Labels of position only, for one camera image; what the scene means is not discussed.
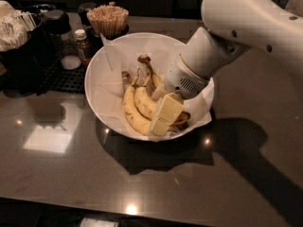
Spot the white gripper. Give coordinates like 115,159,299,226
149,55,210,136

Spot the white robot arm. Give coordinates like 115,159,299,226
149,0,303,136

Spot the white round bowl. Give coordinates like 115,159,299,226
83,32,216,142

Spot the bundle of wooden stirrers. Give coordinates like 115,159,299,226
86,5,129,38

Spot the small brown sauce bottle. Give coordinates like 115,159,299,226
75,29,93,69

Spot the black rubber grid mat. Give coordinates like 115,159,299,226
0,58,86,95

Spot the dark jar behind stirrers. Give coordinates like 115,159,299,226
78,2,97,26

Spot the glass sugar shaker black lid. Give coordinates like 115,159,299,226
44,9,81,70

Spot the black condiment caddy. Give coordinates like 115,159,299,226
0,12,59,94

